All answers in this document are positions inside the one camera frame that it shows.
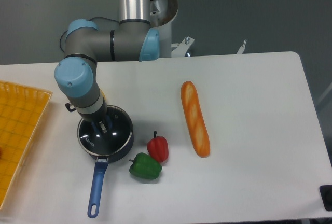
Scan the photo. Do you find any black object table corner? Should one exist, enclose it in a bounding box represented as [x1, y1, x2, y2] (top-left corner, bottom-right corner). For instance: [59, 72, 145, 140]
[319, 185, 332, 212]

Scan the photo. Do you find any glass pot lid blue knob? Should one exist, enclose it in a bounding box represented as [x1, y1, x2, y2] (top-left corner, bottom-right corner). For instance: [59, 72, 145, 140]
[77, 105, 134, 162]

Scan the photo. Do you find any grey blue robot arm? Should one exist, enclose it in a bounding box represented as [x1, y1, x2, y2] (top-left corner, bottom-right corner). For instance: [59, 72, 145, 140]
[54, 0, 160, 132]

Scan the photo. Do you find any green bell pepper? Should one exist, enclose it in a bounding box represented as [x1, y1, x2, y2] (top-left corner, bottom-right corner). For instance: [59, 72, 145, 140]
[129, 152, 162, 180]

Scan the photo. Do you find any dark pot blue handle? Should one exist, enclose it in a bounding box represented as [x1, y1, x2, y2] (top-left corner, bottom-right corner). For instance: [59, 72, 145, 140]
[87, 156, 124, 218]

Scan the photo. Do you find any red bell pepper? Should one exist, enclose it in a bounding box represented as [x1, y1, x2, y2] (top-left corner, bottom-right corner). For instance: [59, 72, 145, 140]
[147, 131, 169, 163]

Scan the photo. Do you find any yellow plastic basket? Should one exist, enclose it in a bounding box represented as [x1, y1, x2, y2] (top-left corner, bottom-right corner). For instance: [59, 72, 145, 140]
[1, 81, 52, 208]

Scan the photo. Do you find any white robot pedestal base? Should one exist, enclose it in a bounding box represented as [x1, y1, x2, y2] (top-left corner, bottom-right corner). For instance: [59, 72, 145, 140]
[147, 0, 195, 59]

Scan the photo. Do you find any orange baguette bread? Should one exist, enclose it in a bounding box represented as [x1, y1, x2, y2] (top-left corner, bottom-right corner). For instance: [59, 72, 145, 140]
[181, 81, 211, 158]

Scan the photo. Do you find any white metal bracket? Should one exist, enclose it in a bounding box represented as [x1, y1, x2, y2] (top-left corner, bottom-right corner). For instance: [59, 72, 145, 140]
[237, 39, 247, 54]

